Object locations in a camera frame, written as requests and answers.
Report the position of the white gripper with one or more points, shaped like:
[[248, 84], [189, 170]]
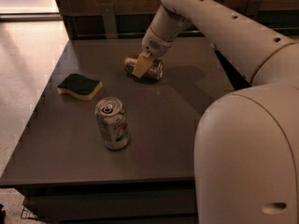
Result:
[[154, 45]]

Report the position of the orange soda can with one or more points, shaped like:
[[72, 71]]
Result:
[[155, 72]]

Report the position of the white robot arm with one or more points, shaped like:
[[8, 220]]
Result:
[[246, 149]]

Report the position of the white green soda can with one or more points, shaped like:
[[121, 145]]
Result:
[[110, 115]]

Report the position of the green yellow sponge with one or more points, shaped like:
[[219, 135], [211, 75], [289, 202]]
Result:
[[80, 87]]

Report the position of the grey drawer cabinet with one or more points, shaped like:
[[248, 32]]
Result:
[[65, 172]]

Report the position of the left metal bracket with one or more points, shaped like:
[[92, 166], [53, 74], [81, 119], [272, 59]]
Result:
[[109, 21]]

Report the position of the metal bracket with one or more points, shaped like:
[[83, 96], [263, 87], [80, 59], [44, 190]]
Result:
[[253, 7], [109, 21]]

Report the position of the right metal bracket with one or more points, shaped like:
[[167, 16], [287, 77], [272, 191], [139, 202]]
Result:
[[253, 7]]

